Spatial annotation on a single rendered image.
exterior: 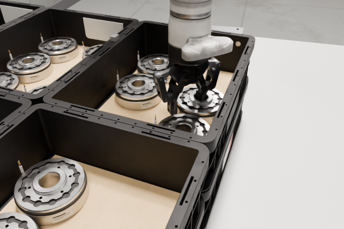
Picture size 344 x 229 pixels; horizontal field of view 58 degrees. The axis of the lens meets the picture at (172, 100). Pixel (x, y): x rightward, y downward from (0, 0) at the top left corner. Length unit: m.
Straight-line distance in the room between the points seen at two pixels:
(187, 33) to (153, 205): 0.28
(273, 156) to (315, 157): 0.10
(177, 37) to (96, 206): 0.29
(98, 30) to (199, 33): 0.45
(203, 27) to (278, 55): 0.73
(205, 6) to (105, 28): 0.44
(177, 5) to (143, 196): 0.30
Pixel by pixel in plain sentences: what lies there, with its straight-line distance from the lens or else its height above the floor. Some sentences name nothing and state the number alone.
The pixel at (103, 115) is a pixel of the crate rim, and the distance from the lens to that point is 0.50.
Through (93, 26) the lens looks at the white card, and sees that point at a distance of 0.92.
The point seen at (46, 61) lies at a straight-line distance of 0.84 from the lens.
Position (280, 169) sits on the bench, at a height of 0.70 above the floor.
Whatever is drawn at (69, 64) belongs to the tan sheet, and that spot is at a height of 0.83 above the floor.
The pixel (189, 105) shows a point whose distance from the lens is 0.63.
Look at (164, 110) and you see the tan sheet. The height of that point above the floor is 0.83.
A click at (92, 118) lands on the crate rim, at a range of 0.50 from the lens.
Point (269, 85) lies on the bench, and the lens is 1.04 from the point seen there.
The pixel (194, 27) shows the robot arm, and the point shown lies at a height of 1.04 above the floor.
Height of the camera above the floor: 1.23
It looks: 35 degrees down
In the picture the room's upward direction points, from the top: straight up
